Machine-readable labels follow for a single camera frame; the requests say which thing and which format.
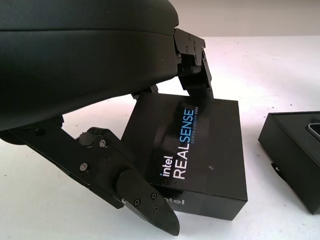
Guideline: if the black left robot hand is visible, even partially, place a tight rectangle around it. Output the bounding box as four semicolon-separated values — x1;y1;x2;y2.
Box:
0;0;215;237

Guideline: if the black Intel RealSense box lid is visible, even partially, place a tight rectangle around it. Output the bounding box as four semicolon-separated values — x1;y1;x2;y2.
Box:
120;90;249;222

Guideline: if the black box base with foam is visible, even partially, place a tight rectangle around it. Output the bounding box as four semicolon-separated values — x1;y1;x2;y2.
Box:
257;110;320;216

